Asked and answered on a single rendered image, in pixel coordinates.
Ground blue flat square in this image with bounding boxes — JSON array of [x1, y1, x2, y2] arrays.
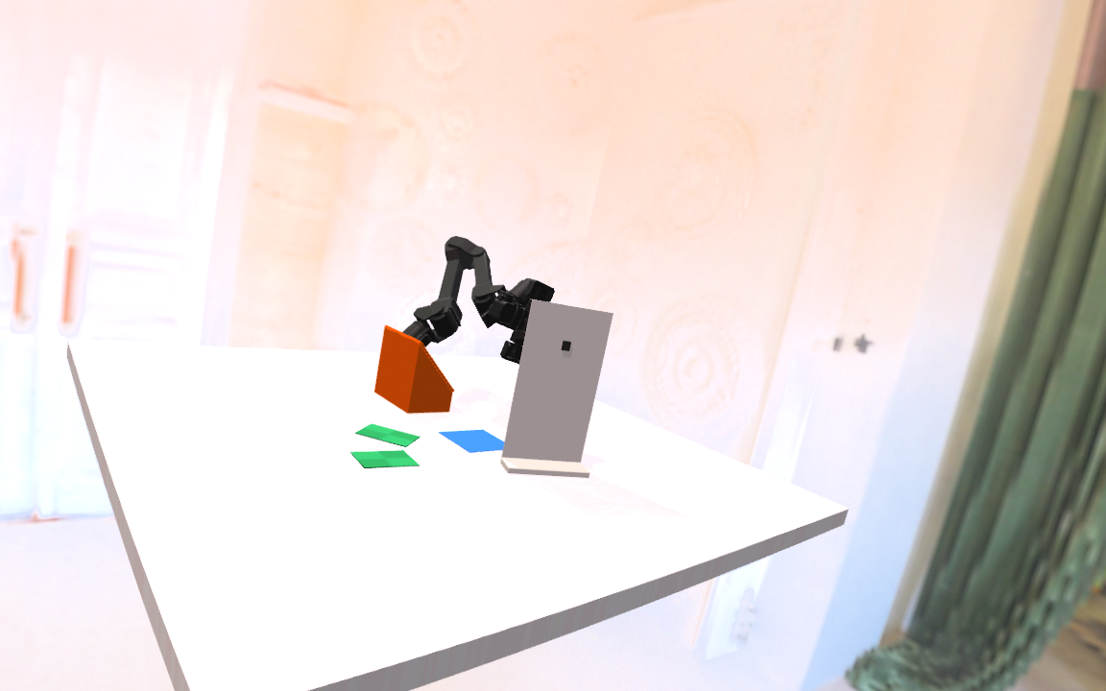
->
[[438, 430, 504, 452]]

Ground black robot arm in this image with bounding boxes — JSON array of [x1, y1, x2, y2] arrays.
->
[[401, 235, 532, 347]]

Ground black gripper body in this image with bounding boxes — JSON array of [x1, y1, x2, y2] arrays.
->
[[500, 279, 555, 364]]

